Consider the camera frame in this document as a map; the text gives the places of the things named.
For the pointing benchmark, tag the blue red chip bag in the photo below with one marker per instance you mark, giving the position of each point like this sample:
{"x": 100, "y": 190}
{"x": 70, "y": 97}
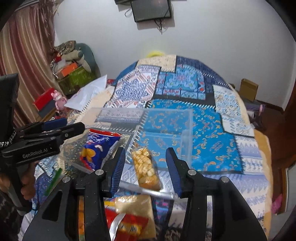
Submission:
{"x": 98, "y": 148}

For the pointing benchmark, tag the blue patchwork bed quilt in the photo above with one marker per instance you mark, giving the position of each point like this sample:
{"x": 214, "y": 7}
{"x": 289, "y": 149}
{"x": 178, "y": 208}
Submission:
{"x": 223, "y": 142}

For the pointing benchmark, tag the red box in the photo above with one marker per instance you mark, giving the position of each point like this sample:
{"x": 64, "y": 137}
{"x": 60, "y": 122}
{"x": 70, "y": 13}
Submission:
{"x": 43, "y": 99}

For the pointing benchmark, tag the red fried snack bag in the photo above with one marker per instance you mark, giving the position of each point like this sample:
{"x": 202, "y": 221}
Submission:
{"x": 130, "y": 227}

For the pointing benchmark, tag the large wall television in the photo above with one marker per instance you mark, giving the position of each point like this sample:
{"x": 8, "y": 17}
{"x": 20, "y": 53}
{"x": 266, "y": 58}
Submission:
{"x": 122, "y": 1}

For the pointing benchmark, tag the pink plush toy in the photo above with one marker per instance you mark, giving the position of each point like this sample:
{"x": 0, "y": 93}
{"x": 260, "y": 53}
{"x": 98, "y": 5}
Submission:
{"x": 59, "y": 99}

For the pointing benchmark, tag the left hand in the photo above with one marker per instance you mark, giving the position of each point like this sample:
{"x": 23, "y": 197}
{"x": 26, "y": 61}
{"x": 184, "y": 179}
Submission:
{"x": 28, "y": 180}

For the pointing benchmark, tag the green edged clear snack bag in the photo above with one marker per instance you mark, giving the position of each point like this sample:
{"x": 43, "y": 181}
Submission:
{"x": 53, "y": 182}

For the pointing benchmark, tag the green patterned storage box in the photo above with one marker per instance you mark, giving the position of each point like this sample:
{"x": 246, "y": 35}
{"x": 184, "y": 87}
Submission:
{"x": 75, "y": 81}

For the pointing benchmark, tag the yellow plush item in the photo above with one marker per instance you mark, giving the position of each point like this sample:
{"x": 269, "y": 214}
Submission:
{"x": 155, "y": 54}

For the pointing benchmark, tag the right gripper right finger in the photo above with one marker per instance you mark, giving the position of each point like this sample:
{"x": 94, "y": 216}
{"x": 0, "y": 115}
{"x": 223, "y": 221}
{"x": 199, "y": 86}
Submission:
{"x": 232, "y": 218}

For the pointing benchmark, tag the grey plush toy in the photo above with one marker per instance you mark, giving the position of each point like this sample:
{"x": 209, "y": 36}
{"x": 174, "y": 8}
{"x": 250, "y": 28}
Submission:
{"x": 79, "y": 57}

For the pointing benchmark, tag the cardboard box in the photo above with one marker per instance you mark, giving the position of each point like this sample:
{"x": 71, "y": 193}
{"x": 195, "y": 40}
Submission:
{"x": 248, "y": 89}

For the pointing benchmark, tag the pale rice cracker block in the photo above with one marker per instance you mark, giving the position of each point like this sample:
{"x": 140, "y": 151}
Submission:
{"x": 139, "y": 205}

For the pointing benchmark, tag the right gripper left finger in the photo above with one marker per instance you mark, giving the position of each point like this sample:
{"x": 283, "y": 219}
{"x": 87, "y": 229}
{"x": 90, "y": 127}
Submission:
{"x": 57, "y": 218}

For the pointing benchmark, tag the small wall monitor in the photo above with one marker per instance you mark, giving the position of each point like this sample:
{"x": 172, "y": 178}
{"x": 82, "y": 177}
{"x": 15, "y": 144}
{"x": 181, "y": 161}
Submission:
{"x": 147, "y": 10}

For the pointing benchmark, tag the orange box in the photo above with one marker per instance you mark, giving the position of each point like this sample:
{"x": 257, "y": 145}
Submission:
{"x": 67, "y": 70}

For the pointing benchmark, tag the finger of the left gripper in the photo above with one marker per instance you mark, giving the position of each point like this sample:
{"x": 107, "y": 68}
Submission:
{"x": 62, "y": 134}
{"x": 54, "y": 124}

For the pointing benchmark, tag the clear plastic storage bin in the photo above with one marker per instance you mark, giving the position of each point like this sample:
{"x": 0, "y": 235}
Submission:
{"x": 154, "y": 128}

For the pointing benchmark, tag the striped pink curtain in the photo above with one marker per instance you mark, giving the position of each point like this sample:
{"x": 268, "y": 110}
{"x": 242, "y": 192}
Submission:
{"x": 27, "y": 41}

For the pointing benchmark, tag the clear bag of caramel popcorn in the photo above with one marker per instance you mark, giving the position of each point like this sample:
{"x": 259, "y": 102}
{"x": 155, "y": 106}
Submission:
{"x": 146, "y": 169}

